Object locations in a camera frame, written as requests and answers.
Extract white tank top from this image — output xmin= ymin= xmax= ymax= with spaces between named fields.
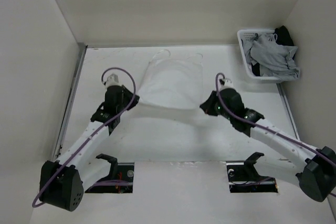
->
xmin=137 ymin=49 xmax=203 ymax=110

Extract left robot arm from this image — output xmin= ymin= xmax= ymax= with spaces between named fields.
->
xmin=32 ymin=84 xmax=140 ymax=211

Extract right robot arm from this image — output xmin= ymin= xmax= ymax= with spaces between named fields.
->
xmin=199 ymin=88 xmax=335 ymax=202

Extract grey tank top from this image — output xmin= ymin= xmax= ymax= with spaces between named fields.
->
xmin=243 ymin=34 xmax=300 ymax=81

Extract black tank top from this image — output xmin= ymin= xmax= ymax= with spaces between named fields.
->
xmin=274 ymin=25 xmax=294 ymax=46

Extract white plastic laundry basket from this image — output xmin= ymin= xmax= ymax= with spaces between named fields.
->
xmin=237 ymin=28 xmax=281 ymax=84

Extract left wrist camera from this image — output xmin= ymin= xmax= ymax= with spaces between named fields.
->
xmin=103 ymin=73 xmax=120 ymax=89

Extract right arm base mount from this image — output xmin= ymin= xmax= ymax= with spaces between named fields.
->
xmin=226 ymin=152 xmax=278 ymax=193

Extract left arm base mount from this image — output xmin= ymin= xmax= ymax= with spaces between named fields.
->
xmin=84 ymin=154 xmax=135 ymax=194

